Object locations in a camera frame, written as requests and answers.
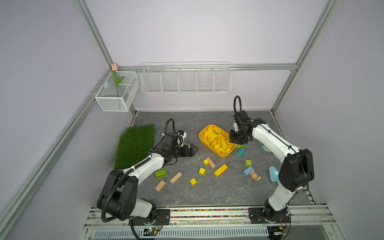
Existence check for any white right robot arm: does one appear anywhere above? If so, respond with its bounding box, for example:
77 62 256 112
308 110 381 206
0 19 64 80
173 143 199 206
230 111 315 223

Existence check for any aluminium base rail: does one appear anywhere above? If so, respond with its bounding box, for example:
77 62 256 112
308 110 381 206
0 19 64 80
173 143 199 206
80 205 344 240

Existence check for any natural wood long block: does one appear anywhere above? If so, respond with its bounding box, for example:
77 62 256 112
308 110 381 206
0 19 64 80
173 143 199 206
170 172 182 184

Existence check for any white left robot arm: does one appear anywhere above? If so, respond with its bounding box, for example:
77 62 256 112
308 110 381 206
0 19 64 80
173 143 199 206
97 131 199 223

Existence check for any green plastic dustpan brush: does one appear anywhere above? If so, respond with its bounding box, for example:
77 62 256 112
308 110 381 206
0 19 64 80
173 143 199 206
262 145 272 153

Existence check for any natural wood centre block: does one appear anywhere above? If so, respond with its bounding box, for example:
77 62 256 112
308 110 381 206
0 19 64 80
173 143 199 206
206 157 216 169

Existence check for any yellow cube below flat block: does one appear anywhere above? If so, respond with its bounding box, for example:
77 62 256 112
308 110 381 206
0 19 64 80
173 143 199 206
199 168 206 176

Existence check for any light blue block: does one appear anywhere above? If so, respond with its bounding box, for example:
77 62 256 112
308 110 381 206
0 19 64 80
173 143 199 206
244 166 254 176

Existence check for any white mesh corner basket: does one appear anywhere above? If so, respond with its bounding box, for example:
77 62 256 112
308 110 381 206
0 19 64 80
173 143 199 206
95 71 140 112

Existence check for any yellow small cube bottom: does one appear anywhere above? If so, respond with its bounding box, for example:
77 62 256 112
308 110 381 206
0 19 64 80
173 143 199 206
190 178 197 186

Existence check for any green rectangular block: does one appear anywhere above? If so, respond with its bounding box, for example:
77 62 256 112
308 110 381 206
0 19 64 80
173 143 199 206
155 170 167 178

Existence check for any yellow plastic tub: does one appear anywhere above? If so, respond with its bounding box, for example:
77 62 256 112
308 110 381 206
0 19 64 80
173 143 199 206
199 125 237 158

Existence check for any natural wood arch block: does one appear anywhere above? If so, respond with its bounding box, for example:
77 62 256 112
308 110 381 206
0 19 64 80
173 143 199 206
250 170 262 182

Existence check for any natural wood block lower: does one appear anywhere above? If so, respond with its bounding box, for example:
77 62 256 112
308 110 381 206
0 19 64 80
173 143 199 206
155 180 166 192

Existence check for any pink artificial tulip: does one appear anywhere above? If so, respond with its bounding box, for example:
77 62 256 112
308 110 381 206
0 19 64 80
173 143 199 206
111 63 125 98

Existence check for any yellow long block diagonal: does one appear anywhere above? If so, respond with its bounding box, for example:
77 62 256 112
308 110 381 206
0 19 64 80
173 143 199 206
214 164 228 177

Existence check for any white wire shelf basket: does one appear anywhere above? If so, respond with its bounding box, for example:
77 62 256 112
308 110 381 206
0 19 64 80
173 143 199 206
142 62 232 95

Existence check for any green artificial grass mat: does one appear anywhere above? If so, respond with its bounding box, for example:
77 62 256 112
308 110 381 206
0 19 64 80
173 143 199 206
114 125 155 170

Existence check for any teal block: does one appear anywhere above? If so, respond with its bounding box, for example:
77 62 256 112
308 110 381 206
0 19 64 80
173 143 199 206
237 148 246 157

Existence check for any light blue plastic scoop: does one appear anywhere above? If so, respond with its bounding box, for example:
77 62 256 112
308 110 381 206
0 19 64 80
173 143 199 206
269 166 280 184

